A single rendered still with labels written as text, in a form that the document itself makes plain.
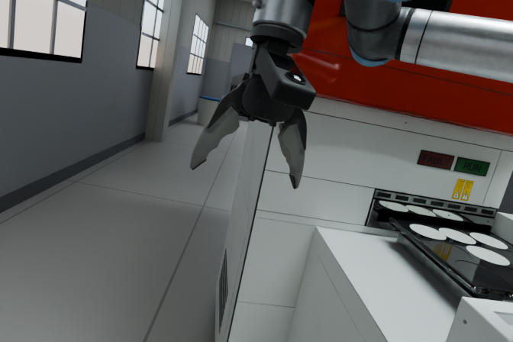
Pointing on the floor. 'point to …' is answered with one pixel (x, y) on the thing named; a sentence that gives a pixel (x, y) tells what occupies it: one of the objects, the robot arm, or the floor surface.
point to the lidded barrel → (205, 109)
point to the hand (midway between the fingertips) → (247, 182)
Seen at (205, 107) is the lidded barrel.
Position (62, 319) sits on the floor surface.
